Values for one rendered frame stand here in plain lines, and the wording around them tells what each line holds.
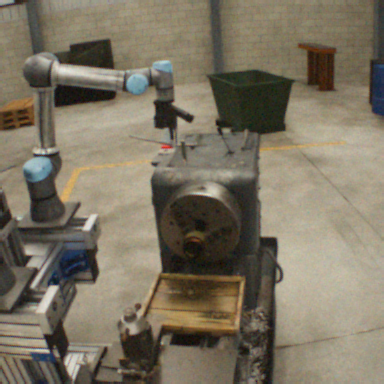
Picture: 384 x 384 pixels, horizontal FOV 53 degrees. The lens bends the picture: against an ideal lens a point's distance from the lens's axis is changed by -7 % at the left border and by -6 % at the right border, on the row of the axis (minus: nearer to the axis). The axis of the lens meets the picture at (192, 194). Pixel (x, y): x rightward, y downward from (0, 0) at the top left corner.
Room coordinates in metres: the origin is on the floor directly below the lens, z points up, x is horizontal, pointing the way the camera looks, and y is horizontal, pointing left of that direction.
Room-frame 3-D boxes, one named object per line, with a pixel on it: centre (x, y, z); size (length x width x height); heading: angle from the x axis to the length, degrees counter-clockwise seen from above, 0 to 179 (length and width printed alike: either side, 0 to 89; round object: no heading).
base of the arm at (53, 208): (1.48, 0.61, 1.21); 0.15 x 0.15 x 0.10
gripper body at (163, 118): (1.65, 0.08, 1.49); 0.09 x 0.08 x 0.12; 77
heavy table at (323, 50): (9.85, -3.33, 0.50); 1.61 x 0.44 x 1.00; 2
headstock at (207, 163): (1.83, -0.10, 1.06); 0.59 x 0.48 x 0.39; 167
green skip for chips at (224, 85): (6.41, -1.04, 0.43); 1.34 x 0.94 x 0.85; 14
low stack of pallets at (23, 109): (8.77, 3.64, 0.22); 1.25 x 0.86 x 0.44; 5
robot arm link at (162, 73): (1.65, 0.08, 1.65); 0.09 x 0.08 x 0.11; 93
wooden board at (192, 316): (1.19, 0.03, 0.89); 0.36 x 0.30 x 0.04; 77
